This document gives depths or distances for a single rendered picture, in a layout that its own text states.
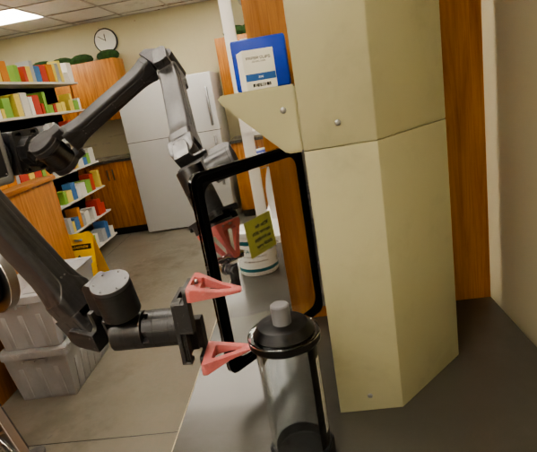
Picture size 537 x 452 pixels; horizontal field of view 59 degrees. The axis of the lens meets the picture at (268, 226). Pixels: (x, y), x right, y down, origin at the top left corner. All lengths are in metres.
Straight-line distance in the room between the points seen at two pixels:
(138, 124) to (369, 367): 5.27
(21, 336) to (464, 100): 2.59
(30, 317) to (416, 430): 2.39
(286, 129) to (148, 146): 5.23
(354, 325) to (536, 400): 0.33
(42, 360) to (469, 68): 2.61
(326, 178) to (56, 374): 2.53
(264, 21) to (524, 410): 0.88
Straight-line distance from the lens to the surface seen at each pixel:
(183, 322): 0.70
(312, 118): 0.72
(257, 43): 0.92
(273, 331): 0.69
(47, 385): 3.15
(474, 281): 1.26
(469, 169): 1.17
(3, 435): 2.01
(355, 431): 0.88
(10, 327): 3.04
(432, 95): 0.86
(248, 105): 0.72
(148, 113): 5.87
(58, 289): 0.77
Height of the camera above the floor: 1.51
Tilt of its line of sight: 16 degrees down
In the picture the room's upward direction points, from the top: 10 degrees counter-clockwise
